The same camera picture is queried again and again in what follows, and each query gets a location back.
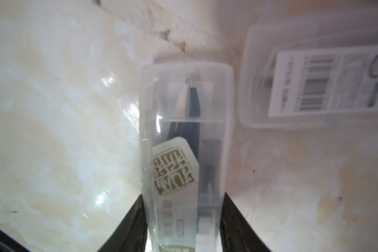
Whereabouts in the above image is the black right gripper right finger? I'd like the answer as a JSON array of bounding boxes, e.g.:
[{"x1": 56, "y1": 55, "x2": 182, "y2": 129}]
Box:
[{"x1": 219, "y1": 194, "x2": 270, "y2": 252}]

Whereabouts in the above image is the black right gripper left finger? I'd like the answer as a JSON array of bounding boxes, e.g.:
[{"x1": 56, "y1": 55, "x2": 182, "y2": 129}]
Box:
[{"x1": 98, "y1": 194, "x2": 148, "y2": 252}]

